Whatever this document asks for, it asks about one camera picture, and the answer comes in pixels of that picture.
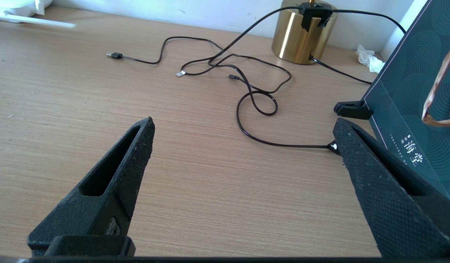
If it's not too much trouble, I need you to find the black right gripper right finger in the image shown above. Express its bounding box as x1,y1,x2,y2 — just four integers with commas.
333,118,450,258

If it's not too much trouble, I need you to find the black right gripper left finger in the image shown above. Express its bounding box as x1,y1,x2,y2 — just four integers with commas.
27,117,156,256

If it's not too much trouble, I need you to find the white router with antennas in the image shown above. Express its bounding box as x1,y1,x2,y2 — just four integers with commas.
0,0,76,28

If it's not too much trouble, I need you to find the black plastic clip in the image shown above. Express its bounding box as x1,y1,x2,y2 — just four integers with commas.
333,101,374,121

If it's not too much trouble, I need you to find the crumpled white tissue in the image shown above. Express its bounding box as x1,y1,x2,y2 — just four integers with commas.
356,44,386,74

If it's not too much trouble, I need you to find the brass desk lamp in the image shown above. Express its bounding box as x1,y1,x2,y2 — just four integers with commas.
271,0,339,65

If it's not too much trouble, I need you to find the black cable bundle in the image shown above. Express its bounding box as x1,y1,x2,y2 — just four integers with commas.
209,2,407,156

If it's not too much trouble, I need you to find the black usb charging cable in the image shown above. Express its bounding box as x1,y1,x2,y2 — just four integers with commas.
106,36,255,92

